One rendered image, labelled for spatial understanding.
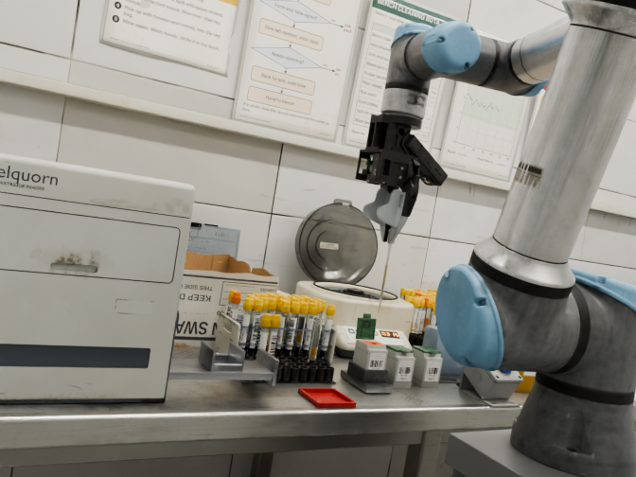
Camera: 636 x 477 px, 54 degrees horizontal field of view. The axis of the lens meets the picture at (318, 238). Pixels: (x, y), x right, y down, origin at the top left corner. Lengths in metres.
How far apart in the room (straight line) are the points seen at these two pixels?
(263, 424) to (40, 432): 0.29
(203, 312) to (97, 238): 0.42
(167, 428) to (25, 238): 0.30
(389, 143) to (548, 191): 0.43
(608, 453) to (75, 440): 0.63
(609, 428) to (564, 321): 0.15
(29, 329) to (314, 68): 1.05
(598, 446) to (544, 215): 0.29
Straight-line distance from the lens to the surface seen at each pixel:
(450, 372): 1.29
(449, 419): 1.12
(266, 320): 1.02
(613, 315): 0.80
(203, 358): 0.96
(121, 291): 0.84
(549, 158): 0.68
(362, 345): 1.11
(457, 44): 0.97
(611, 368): 0.82
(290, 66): 1.61
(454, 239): 1.94
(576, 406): 0.82
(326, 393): 1.04
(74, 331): 0.85
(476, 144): 1.96
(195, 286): 1.18
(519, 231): 0.70
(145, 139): 1.49
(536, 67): 0.99
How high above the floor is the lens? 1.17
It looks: 3 degrees down
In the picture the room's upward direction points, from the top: 9 degrees clockwise
